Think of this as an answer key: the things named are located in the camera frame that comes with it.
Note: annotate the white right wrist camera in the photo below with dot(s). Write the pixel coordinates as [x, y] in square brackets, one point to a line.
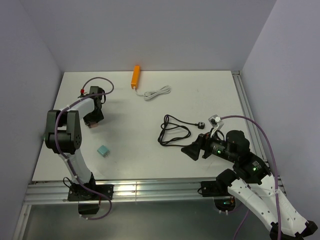
[216, 123]

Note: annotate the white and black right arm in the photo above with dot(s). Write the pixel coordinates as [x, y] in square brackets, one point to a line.
[251, 182]

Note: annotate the light blue plug adapter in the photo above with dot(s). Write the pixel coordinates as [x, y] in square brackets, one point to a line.
[103, 151]

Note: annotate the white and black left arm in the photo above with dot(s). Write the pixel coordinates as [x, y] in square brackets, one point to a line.
[64, 137]

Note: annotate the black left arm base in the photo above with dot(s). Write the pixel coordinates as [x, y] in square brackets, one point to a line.
[88, 202]

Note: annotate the pink and brown plug adapter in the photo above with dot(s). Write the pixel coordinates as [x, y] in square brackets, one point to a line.
[93, 125]

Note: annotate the aluminium front rail frame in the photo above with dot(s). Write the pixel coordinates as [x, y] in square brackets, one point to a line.
[142, 209]

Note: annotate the aluminium right rail frame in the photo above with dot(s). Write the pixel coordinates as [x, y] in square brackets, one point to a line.
[254, 132]

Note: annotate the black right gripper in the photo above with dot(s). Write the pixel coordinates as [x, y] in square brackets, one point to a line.
[203, 142]

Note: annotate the orange power strip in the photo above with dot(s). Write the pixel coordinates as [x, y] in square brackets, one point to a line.
[135, 77]

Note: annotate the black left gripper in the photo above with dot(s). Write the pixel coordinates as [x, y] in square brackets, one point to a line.
[87, 119]

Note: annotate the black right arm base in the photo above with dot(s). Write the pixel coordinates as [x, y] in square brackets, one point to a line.
[218, 190]

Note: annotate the aluminium rail frame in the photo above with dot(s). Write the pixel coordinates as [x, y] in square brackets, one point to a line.
[142, 209]
[254, 132]

